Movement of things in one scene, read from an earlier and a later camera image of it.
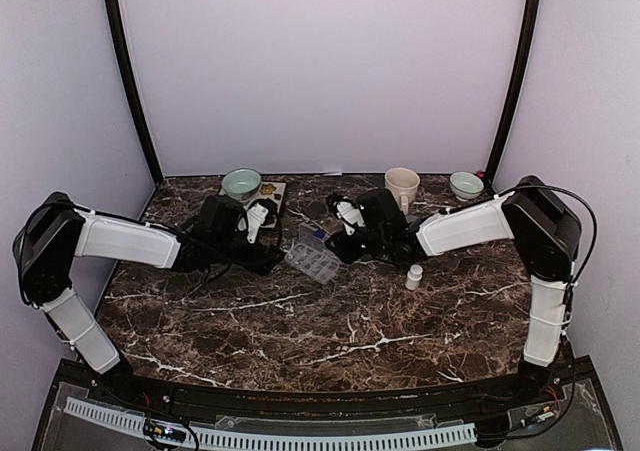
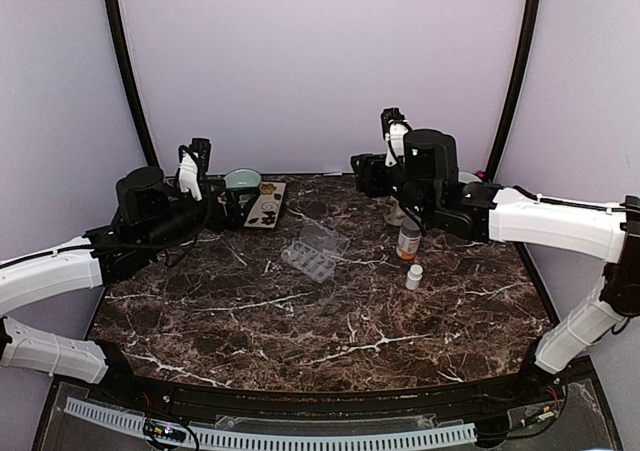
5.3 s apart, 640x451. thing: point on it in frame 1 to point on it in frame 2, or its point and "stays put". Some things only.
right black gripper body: (351, 254) to (370, 171)
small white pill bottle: (414, 276) stays put
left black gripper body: (225, 250) to (214, 220)
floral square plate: (273, 191) stays put
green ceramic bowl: (241, 184) stays put
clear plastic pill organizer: (311, 256) stays put
